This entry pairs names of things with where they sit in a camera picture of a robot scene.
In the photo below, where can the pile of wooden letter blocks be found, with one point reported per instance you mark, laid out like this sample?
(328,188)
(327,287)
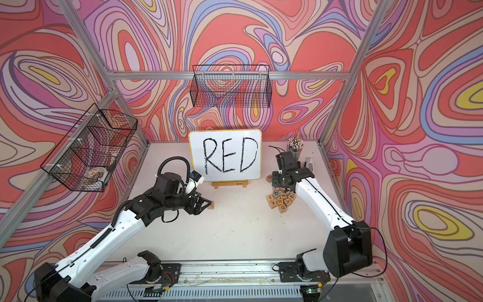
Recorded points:
(280,198)

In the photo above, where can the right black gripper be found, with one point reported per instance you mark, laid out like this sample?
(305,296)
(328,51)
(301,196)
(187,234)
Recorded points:
(275,182)

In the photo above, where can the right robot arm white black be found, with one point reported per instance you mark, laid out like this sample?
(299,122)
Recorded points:
(348,246)

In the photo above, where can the whiteboard with word RED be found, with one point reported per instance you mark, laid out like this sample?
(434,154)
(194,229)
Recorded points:
(227,155)

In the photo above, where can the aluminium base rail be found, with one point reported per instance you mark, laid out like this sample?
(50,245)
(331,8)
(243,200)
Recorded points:
(273,279)

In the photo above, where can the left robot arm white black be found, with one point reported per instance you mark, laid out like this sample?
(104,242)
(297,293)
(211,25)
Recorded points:
(78,278)

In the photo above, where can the black wire basket back wall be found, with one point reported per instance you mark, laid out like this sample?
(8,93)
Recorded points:
(231,86)

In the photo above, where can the black wire basket wall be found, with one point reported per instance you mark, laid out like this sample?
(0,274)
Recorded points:
(100,139)
(231,86)

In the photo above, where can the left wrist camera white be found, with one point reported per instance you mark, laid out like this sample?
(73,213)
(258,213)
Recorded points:
(195,179)

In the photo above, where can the mesh cup with pencils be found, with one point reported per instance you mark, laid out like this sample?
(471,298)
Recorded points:
(295,146)

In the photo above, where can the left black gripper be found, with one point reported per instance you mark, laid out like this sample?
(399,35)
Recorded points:
(192,209)

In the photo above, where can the black wire basket left wall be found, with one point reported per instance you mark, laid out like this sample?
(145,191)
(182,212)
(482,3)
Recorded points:
(100,139)

